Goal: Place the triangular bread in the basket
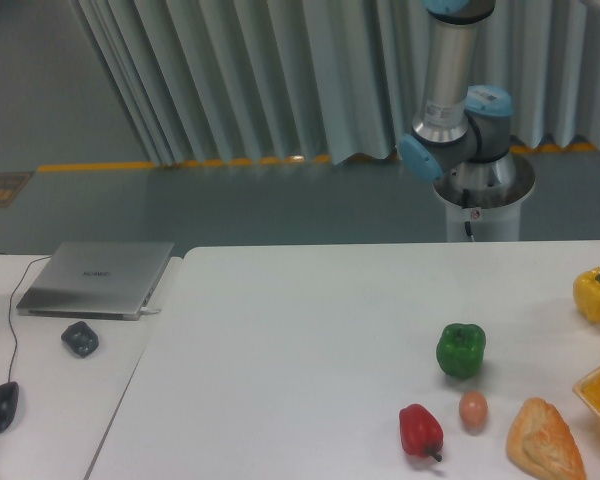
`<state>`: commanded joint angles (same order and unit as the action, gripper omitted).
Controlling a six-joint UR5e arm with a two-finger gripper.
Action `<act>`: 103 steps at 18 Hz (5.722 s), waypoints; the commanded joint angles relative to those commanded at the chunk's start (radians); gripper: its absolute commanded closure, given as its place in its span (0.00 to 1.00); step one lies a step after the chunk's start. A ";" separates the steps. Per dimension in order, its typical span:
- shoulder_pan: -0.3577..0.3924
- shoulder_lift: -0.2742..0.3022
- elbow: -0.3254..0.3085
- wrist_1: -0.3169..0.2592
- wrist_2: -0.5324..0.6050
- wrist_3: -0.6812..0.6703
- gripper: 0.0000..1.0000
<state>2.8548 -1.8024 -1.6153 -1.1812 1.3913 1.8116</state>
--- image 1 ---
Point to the triangular golden bread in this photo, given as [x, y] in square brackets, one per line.
[540, 443]

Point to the black computer mouse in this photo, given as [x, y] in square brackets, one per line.
[9, 397]

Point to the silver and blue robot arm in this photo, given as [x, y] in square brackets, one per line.
[456, 122]

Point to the pale green pleated curtain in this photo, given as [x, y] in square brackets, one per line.
[220, 81]

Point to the silver closed laptop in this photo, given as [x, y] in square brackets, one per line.
[97, 280]

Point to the green bell pepper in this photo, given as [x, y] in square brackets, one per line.
[460, 350]

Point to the red bell pepper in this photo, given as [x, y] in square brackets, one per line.
[421, 434]

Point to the small dark grey controller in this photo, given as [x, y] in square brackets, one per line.
[81, 339]

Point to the brown egg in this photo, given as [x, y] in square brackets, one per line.
[473, 410]

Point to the yellow bell pepper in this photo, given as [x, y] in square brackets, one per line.
[586, 294]

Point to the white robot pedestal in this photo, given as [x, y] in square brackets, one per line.
[483, 201]

